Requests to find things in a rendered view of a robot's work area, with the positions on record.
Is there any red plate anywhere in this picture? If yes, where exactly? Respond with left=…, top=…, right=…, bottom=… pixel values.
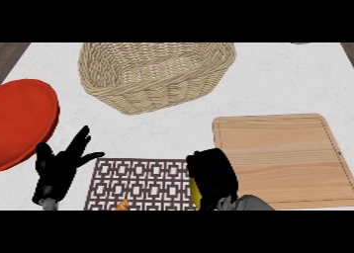
left=0, top=78, right=60, bottom=175

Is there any wooden cutting board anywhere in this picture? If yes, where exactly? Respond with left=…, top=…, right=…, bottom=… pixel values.
left=210, top=113, right=354, bottom=211

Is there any tan wicker basket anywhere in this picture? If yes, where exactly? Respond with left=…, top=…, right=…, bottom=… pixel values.
left=77, top=42, right=238, bottom=116

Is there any small orange object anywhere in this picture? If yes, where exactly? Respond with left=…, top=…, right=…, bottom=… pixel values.
left=114, top=199, right=130, bottom=211

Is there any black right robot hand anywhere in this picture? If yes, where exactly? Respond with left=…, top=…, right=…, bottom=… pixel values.
left=185, top=147, right=239, bottom=211

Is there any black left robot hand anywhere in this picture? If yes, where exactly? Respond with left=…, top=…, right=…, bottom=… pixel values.
left=31, top=125, right=106, bottom=206

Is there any brown patterned placemat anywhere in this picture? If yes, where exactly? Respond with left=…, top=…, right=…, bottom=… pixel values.
left=81, top=157, right=198, bottom=211

